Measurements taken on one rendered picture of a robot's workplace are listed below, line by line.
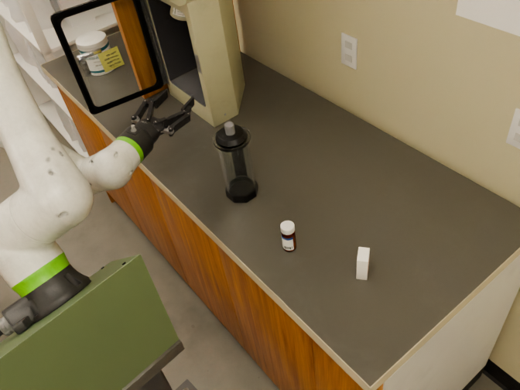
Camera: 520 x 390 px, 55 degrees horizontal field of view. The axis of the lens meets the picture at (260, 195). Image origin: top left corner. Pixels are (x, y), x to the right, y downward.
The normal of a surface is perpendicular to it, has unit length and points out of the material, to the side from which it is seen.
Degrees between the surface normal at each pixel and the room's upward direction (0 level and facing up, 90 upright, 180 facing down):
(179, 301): 0
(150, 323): 90
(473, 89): 90
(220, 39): 90
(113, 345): 90
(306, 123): 0
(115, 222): 0
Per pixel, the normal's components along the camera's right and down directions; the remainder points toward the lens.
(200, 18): 0.62, 0.51
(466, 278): -0.11, -0.70
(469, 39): -0.78, 0.50
